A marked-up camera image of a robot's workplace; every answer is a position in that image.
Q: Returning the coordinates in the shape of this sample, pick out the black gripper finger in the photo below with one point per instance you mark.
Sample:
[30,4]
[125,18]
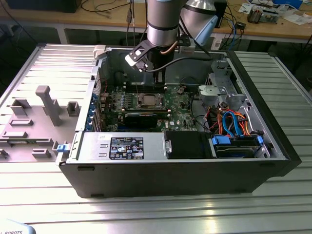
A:
[159,80]

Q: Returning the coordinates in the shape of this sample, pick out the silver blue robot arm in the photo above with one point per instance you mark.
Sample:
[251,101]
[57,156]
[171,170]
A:
[163,24]

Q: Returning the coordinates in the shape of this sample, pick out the black RAM slot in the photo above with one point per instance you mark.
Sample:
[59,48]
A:
[156,110]
[146,85]
[146,89]
[163,113]

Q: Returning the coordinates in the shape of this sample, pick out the CPU socket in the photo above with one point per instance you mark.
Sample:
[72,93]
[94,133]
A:
[139,106]

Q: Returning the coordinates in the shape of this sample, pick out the metal CPU cooler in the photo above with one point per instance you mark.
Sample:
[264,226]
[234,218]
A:
[254,15]

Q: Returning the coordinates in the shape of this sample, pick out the green motherboard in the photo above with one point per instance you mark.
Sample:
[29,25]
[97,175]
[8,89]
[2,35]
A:
[180,114]

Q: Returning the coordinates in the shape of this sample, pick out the black graphics card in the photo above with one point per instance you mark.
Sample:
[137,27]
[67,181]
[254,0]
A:
[141,120]

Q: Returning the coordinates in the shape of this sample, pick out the silver metal drive cage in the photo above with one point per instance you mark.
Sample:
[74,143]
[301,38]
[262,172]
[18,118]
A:
[209,92]

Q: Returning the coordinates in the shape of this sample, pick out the beige plastic case latch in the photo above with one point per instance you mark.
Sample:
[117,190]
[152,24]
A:
[100,51]

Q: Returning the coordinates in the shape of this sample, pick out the white labelled box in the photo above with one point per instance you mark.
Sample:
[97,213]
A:
[216,44]

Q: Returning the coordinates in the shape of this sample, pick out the blue expansion card latch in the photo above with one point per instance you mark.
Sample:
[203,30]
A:
[94,98]
[87,127]
[91,111]
[90,120]

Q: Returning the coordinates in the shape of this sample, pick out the black plastic drive box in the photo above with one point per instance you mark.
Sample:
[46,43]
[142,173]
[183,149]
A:
[185,143]

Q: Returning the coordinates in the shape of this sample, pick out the wooden desk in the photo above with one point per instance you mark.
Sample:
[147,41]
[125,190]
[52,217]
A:
[97,17]

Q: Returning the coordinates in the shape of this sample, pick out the blue disk carrier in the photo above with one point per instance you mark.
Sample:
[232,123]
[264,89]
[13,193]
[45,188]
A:
[220,141]

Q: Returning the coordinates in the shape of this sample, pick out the small black device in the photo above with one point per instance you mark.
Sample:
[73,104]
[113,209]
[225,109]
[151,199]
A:
[240,25]

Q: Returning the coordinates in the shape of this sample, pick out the silver power supply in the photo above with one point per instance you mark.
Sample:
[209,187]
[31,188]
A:
[95,146]

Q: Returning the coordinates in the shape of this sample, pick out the black silver PC case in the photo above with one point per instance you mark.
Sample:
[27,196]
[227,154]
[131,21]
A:
[170,180]

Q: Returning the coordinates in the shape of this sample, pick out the white paper sheet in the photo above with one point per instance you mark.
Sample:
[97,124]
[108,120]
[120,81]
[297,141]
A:
[245,8]

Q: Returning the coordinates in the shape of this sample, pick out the hard disk drive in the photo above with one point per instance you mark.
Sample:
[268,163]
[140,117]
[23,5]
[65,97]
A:
[234,152]

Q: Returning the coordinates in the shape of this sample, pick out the grey parts rack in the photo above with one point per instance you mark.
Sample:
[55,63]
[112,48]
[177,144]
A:
[50,107]

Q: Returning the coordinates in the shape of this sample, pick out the blue plastic clip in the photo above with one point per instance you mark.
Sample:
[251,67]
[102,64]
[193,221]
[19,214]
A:
[63,148]

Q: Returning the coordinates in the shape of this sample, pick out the grey metal box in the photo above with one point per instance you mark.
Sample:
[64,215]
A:
[270,17]

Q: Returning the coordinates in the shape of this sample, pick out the black monitor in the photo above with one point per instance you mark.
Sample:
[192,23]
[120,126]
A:
[41,5]

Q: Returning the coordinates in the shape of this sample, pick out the blue box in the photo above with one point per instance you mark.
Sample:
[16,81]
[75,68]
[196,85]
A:
[287,3]

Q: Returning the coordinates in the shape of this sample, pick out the white papers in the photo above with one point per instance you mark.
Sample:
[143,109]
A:
[296,19]

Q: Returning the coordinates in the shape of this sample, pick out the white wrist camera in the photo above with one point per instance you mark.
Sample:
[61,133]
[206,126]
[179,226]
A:
[136,57]

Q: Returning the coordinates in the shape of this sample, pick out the small wrist camera box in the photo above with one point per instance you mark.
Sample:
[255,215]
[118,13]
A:
[186,48]

